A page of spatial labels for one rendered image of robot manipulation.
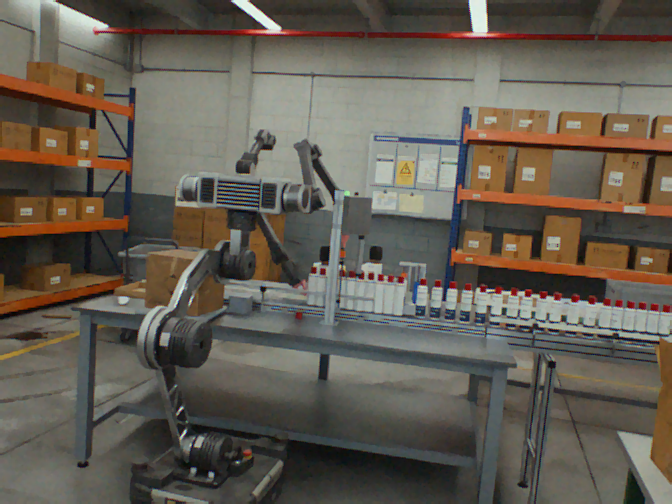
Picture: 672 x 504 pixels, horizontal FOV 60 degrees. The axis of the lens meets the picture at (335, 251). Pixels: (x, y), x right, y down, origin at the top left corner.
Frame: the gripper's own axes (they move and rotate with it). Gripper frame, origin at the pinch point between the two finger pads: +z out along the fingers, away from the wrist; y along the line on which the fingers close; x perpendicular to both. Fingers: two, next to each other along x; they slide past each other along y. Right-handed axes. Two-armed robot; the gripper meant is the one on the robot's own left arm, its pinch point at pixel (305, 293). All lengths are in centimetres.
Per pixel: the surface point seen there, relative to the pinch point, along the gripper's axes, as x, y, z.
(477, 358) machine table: -62, -46, 63
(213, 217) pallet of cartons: 130, 317, -122
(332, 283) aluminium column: -19.3, -15.7, 2.8
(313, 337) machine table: -5.2, -45.8, 17.8
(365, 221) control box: -49, -8, -14
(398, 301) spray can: -40.1, -2.5, 29.4
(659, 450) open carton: -98, -122, 92
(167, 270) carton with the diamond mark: 39, -40, -46
